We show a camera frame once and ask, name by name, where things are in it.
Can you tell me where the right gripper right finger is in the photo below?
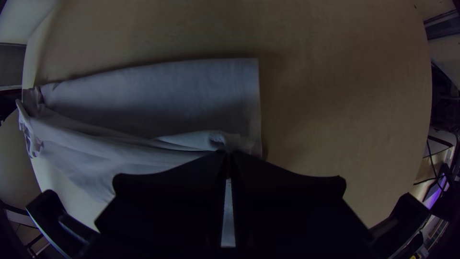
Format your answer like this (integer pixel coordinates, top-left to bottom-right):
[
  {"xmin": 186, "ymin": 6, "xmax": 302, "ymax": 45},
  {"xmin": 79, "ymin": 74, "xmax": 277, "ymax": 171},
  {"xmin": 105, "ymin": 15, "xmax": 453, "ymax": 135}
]
[{"xmin": 230, "ymin": 151, "xmax": 374, "ymax": 259}]

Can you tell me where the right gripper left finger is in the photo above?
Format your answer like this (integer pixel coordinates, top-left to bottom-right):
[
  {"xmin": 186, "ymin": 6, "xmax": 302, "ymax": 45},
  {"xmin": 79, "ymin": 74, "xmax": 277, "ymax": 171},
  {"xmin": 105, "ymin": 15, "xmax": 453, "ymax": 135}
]
[{"xmin": 94, "ymin": 149, "xmax": 229, "ymax": 259}]

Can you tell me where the grey t-shirt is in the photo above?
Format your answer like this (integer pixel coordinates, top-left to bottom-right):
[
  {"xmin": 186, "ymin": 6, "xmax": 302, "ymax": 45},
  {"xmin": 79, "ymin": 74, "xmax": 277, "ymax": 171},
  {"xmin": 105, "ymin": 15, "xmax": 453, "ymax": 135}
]
[{"xmin": 16, "ymin": 57, "xmax": 264, "ymax": 204}]

